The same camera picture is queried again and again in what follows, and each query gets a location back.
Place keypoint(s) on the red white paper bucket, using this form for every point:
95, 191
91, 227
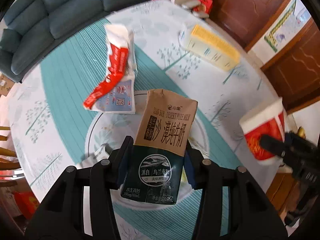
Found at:
266, 118

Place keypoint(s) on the brown green milk carton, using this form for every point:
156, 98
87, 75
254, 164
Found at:
155, 171

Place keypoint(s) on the dark teal sofa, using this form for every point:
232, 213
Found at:
36, 27

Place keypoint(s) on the small red gift bag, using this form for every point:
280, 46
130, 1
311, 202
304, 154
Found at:
204, 6

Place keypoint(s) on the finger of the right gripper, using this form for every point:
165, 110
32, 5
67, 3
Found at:
272, 145

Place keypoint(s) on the yellow long carton box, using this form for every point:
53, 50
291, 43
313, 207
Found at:
209, 46

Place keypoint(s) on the white foil wrapper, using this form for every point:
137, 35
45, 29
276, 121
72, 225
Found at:
95, 157

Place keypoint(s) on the red white torn carton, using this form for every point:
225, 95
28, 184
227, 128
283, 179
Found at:
115, 70

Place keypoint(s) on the leaf pattern tablecloth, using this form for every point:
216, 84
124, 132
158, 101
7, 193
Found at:
51, 129

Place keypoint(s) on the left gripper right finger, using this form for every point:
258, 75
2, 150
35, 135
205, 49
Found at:
250, 214

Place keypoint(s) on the cardboard box on floor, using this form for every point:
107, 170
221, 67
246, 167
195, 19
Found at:
6, 85

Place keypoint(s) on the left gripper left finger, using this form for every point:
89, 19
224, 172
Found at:
61, 213

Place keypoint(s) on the long wooden side table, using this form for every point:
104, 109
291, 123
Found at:
11, 171

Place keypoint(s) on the brown wooden door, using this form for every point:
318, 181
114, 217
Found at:
283, 38

